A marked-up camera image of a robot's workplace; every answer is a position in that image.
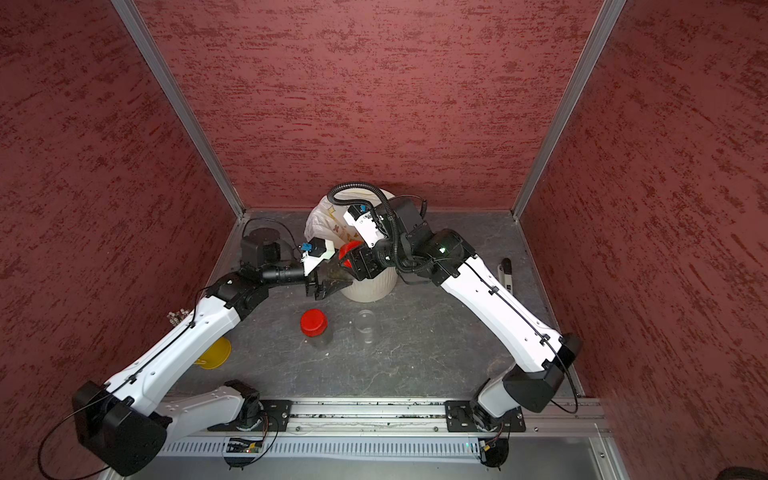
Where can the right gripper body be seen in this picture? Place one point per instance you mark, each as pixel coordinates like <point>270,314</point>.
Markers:
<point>390,250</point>

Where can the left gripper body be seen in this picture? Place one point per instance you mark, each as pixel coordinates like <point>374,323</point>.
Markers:
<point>312,285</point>

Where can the clear plastic jar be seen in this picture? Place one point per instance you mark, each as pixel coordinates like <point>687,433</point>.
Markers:
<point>333,268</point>
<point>364,327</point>

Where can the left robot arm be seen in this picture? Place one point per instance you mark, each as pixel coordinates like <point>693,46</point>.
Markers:
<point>126,421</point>

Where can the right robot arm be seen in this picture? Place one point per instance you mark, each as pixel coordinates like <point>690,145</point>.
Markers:
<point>542,356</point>

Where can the cream plastic waste bin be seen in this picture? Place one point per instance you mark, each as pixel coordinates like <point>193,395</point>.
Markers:
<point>371,290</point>

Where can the white printed bin liner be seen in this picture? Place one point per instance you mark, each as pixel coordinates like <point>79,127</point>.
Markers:
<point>326,221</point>

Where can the grey black stapler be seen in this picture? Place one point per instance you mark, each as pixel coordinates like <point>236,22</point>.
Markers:
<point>505,274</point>

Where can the yellow pencil cup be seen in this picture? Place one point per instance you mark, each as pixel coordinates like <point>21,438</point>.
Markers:
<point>216,355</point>

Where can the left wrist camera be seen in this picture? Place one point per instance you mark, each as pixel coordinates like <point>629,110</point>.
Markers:
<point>314,252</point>

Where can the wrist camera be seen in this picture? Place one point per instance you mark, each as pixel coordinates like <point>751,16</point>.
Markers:
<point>314,252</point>
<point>364,219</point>

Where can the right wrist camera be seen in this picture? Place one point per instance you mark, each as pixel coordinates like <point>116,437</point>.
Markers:
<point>364,219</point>

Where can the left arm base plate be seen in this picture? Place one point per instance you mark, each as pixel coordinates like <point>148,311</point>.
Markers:
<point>273,415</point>

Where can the aluminium mounting rail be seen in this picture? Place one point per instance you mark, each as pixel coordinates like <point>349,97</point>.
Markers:
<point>357,417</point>

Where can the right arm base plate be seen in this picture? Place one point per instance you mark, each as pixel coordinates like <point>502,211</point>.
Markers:
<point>466,416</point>

